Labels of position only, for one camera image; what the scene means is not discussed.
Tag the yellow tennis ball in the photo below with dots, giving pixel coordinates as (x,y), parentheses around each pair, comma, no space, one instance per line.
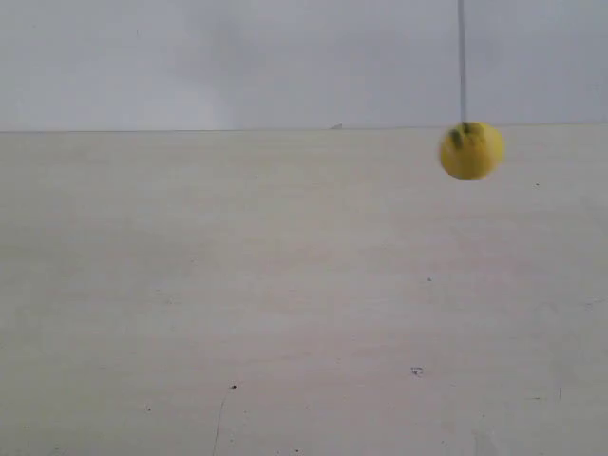
(471,151)

